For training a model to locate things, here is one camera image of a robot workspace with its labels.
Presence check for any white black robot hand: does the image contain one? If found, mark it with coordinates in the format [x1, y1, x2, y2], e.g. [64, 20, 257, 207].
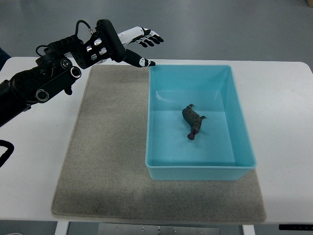
[81, 20, 164, 68]

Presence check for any brown toy hippo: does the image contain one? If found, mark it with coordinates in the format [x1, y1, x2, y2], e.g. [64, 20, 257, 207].
[182, 104, 206, 140]

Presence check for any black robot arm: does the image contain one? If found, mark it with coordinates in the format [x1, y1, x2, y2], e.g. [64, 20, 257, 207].
[0, 20, 93, 126]

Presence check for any blue plastic box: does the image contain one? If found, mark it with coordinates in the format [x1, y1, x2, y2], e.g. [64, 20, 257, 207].
[145, 65, 256, 181]

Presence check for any grey felt mat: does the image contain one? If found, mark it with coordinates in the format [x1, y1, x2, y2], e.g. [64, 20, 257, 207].
[51, 66, 266, 225]

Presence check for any black table control panel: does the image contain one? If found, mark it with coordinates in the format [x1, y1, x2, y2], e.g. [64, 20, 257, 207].
[279, 224, 313, 231]

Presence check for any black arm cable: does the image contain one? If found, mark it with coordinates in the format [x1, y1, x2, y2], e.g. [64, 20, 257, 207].
[0, 140, 15, 168]

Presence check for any metal table base plate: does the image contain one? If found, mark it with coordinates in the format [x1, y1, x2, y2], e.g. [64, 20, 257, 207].
[97, 223, 221, 235]

